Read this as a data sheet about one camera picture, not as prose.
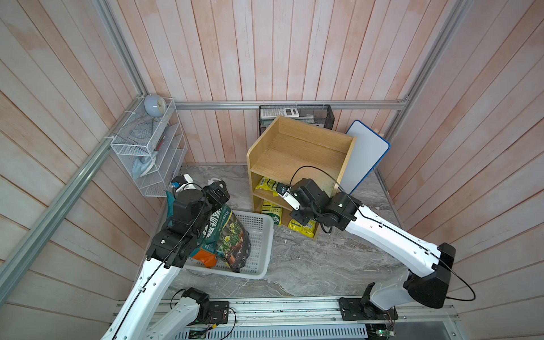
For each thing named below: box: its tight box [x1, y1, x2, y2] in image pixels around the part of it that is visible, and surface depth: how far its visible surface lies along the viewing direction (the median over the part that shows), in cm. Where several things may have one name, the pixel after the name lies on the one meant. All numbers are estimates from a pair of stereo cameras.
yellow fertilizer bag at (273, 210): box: [261, 199, 282, 226], surface depth 97 cm
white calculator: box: [259, 107, 300, 120], surface depth 92 cm
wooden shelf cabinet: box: [246, 115, 357, 241], surface depth 82 cm
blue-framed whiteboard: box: [338, 119, 391, 196], surface depth 85 cm
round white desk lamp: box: [143, 94, 166, 118], surface depth 82 cm
